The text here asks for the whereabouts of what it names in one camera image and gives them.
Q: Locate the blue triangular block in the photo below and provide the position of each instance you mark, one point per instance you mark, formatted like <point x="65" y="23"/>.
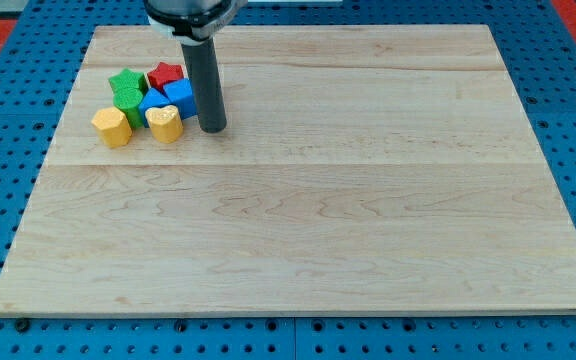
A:
<point x="152" y="99"/>

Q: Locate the light wooden board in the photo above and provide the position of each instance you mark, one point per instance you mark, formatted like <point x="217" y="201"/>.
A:
<point x="365" y="171"/>

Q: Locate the green cylinder block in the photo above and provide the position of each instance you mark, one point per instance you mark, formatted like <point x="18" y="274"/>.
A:
<point x="128" y="100"/>

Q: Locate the red star block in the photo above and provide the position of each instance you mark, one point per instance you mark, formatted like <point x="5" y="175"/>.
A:
<point x="163" y="74"/>

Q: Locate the yellow heart block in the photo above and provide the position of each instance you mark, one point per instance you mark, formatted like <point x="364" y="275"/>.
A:
<point x="165" y="123"/>

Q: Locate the green star block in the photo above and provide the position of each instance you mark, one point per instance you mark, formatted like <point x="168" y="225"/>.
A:
<point x="128" y="79"/>

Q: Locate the yellow hexagon block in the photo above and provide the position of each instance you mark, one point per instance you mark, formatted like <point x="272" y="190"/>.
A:
<point x="112" y="127"/>

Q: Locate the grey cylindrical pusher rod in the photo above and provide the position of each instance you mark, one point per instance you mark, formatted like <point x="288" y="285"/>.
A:
<point x="202" y="67"/>

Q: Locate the blue cube block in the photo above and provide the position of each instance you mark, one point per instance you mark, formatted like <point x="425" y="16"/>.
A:
<point x="180" y="94"/>

